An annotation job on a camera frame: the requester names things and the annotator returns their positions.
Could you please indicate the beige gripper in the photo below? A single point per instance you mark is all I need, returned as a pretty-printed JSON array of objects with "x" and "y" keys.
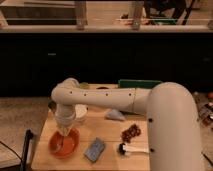
[{"x": 64, "y": 130}]

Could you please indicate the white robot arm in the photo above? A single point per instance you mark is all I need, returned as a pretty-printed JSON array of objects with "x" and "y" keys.
[{"x": 174, "y": 134}]

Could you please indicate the wooden railing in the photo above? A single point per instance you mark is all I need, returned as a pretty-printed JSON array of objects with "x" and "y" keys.
[{"x": 68, "y": 16}]

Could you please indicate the red grapes bunch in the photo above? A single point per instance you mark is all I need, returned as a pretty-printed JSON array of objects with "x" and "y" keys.
[{"x": 131, "y": 132}]

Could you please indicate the black white brush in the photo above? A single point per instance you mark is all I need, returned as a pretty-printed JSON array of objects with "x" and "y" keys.
[{"x": 125, "y": 149}]

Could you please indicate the grey blue cloth wedge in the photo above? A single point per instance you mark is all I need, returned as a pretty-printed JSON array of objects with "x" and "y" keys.
[{"x": 115, "y": 115}]

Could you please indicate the green round object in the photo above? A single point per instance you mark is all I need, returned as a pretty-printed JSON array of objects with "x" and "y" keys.
[{"x": 84, "y": 85}]

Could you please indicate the black chair frame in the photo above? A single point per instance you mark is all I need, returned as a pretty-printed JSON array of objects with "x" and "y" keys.
[{"x": 28, "y": 136}]

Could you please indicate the red bowl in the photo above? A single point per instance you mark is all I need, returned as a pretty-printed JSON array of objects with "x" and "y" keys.
[{"x": 62, "y": 147}]

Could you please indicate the green box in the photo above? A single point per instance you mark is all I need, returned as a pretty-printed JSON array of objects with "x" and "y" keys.
[{"x": 131, "y": 83}]

